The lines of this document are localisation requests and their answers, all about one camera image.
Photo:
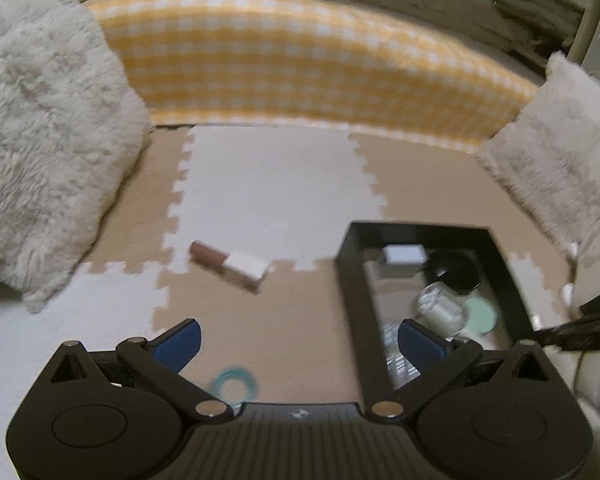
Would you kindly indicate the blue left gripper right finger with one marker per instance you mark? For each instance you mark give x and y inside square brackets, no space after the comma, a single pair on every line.
[420,346]

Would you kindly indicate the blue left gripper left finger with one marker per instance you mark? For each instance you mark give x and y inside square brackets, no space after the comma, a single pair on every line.
[176,347]

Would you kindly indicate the grey plastic bracket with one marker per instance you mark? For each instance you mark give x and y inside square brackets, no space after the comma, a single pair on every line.
[441,309]

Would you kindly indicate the mint green round compact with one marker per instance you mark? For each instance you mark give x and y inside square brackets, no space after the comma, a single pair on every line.
[481,316]

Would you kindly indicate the teal tape roll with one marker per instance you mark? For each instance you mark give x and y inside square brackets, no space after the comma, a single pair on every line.
[235,386]

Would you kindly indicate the black shallow storage box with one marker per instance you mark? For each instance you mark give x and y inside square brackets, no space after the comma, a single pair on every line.
[409,290]

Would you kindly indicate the black oval case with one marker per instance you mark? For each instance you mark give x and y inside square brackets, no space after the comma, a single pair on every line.
[452,268]

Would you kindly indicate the white square charger box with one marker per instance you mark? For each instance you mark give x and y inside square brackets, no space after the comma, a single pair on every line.
[404,255]

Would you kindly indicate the brown lipstick with white cap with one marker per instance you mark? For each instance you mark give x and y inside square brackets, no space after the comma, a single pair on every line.
[244,270]

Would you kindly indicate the clear plastic blister case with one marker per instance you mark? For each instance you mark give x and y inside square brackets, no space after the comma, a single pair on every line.
[400,370]

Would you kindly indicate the fluffy cream cushion right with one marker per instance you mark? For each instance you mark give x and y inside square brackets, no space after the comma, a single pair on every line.
[548,158]

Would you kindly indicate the fluffy cream cushion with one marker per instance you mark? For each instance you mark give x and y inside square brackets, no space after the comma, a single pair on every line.
[548,158]
[71,130]

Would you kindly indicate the fluffy cream cushion left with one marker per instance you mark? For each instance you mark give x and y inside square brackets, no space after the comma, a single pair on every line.
[71,130]

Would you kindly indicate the yellow gingham sofa base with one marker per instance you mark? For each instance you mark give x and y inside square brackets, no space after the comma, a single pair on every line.
[309,63]

